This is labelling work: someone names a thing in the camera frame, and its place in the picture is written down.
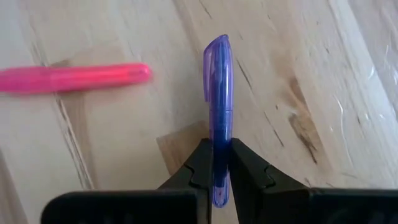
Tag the purple translucent highlighter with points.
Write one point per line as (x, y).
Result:
(220, 93)

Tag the pink translucent highlighter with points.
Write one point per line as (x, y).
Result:
(77, 77)

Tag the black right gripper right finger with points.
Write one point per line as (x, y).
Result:
(295, 207)

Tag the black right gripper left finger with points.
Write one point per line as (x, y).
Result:
(140, 207)

